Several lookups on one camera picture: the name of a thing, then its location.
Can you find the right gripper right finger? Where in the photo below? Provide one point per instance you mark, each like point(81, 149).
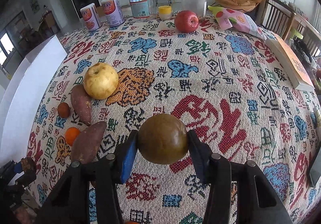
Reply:
point(257, 200)

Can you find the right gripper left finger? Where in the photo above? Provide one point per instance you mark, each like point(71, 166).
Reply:
point(68, 202)

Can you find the purple sweet potato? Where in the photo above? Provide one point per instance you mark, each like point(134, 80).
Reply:
point(87, 143)
point(81, 103)

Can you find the bright orange tangerine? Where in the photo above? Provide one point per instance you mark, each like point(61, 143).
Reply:
point(71, 134)

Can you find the rough dark orange fruit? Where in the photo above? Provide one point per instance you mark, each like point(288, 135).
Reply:
point(63, 110)

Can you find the yellow apple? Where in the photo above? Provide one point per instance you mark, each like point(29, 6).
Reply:
point(100, 81)

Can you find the patterned woven tablecloth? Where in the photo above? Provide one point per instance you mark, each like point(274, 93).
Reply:
point(226, 85)

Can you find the orange cover book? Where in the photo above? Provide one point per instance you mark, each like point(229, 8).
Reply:
point(291, 64)

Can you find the left purple tin can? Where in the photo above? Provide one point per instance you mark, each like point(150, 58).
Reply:
point(91, 17)

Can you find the purple tin can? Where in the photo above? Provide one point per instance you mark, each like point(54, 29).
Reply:
point(112, 11)
point(91, 17)

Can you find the wooden chair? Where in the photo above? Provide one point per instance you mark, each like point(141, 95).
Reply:
point(284, 21)

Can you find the pink snack bag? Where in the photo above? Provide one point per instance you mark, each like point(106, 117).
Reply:
point(228, 18)

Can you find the red apple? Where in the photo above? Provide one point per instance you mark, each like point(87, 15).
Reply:
point(186, 21)

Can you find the right purple tin can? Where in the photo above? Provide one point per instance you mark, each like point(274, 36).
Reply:
point(112, 11)

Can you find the small yellow lid jar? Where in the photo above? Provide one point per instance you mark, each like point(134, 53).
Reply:
point(165, 12)

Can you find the clear black lid canister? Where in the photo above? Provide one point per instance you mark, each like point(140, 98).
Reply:
point(197, 6)

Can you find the large silver blue tin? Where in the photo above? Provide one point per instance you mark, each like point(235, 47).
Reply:
point(142, 9)

